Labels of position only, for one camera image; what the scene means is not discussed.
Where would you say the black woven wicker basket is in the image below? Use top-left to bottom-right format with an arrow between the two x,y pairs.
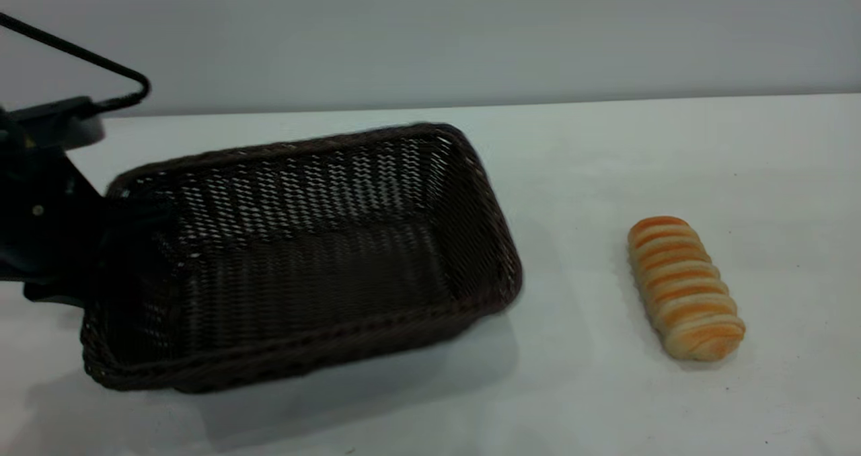
81,123 -> 523,394

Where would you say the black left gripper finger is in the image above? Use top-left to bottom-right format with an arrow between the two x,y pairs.
106,197 -> 177,243

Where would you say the striped orange bread roll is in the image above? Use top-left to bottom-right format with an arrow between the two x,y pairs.
628,217 -> 746,362

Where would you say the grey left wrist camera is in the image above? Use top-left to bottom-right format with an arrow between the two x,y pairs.
0,97 -> 106,150

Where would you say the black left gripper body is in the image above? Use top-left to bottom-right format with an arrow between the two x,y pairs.
0,143 -> 110,307

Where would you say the black left camera cable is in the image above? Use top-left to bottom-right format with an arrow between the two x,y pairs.
0,12 -> 151,114

